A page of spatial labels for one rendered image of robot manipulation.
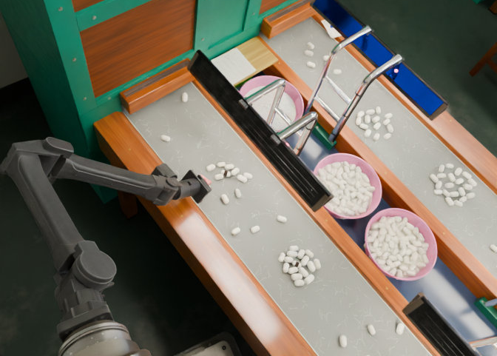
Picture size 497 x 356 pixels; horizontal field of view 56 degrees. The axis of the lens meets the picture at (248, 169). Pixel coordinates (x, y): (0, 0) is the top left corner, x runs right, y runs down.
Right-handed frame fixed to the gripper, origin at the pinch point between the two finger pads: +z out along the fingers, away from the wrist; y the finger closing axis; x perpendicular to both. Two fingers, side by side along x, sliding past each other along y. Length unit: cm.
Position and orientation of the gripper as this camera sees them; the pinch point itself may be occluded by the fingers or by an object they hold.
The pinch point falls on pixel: (209, 183)
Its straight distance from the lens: 163.8
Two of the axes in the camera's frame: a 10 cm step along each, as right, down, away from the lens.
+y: -6.3, -7.3, 2.7
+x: -6.0, 6.7, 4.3
